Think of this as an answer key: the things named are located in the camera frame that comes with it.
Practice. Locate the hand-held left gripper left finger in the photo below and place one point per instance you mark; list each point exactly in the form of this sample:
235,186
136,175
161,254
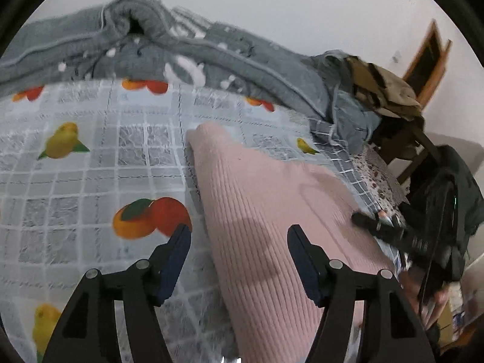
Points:
174,264

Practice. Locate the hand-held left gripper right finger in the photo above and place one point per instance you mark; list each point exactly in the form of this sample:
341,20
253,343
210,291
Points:
302,268

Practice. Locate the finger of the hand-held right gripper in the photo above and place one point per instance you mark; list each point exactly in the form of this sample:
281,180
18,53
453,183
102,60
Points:
382,231

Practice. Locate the pink ribbed knit sweater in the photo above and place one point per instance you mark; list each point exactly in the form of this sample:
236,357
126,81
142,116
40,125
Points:
257,204

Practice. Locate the person's right hand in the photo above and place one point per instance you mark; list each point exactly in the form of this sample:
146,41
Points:
438,304

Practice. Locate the small light blue figurine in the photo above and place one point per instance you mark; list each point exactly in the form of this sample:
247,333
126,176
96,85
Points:
383,214

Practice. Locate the floral bed sheet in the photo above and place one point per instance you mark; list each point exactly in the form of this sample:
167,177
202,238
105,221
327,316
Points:
378,181

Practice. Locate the grey plaid cloth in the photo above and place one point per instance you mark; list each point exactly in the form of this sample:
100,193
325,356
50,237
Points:
348,174

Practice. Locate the black bag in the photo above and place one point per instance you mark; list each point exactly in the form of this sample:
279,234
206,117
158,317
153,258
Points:
465,181

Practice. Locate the wooden chair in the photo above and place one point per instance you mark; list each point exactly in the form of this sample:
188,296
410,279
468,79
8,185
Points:
427,140

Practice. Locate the fruit print plastic sheet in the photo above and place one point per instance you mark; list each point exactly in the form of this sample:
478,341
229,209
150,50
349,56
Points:
94,181

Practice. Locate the brown clothing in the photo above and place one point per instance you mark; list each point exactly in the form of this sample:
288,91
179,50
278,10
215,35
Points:
393,90

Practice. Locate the grey quilt with white print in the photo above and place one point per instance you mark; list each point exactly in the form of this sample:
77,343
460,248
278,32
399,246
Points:
245,56

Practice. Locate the white wall switch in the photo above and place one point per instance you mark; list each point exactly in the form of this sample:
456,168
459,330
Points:
396,58

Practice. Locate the orange wooden door frame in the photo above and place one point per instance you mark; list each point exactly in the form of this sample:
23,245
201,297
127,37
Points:
443,64

